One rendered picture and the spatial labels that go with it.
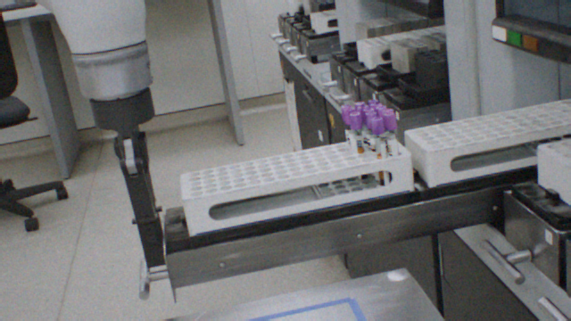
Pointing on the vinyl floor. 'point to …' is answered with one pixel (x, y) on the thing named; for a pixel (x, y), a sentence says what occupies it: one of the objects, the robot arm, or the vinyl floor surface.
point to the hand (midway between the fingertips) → (153, 240)
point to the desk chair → (12, 117)
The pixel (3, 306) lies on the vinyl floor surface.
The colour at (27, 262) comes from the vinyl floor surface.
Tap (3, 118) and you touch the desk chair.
